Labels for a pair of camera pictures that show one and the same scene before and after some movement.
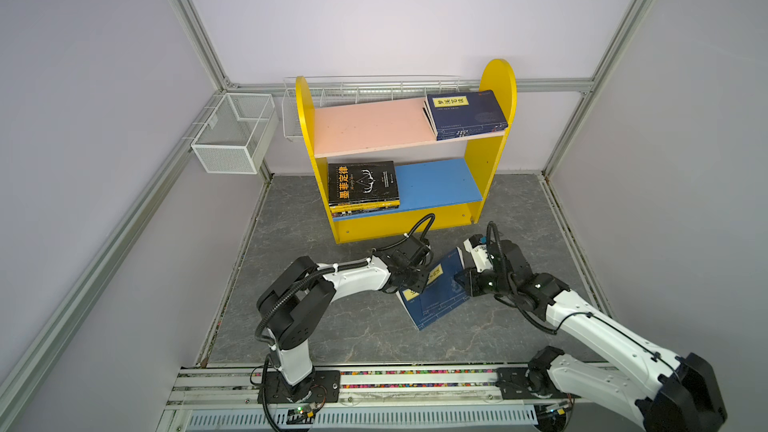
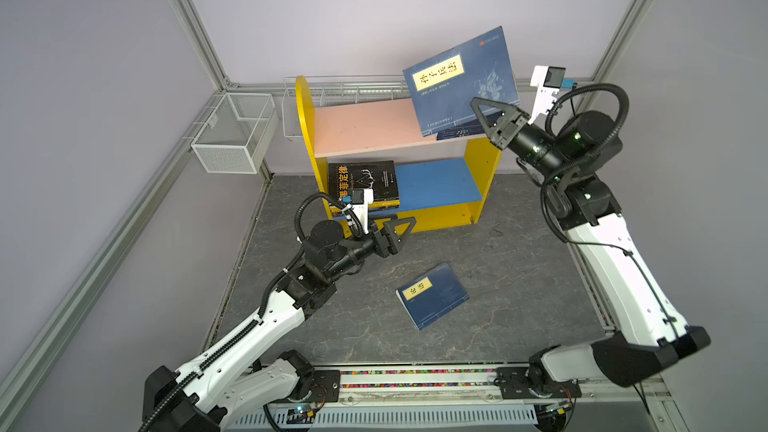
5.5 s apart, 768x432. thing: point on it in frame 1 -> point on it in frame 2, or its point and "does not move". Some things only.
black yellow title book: (352, 182) does not move
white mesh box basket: (236, 139) does not move
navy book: (412, 300) does not move
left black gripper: (423, 277) -> (391, 245)
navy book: (442, 289) -> (441, 88)
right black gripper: (469, 281) -> (502, 138)
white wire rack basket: (355, 90) does not move
